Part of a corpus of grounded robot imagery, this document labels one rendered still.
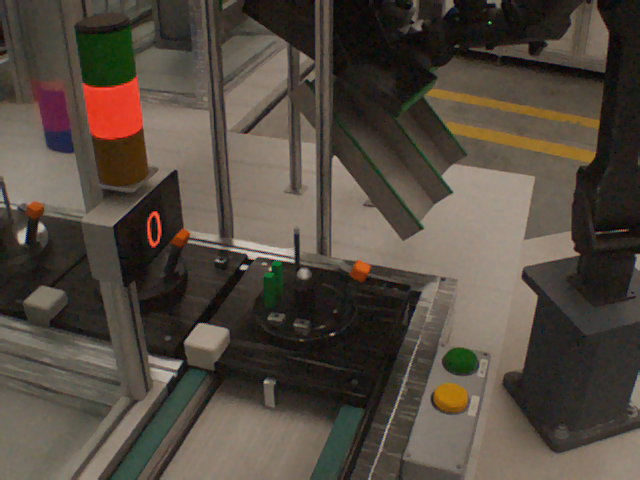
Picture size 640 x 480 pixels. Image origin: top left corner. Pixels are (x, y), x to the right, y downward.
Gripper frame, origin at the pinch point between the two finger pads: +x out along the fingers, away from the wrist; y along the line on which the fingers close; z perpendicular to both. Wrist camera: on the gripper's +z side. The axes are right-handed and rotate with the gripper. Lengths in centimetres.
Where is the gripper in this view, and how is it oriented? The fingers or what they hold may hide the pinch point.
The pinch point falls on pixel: (426, 33)
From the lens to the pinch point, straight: 120.2
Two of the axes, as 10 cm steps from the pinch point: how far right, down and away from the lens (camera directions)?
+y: -4.8, 4.7, -7.4
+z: -2.2, -8.8, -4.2
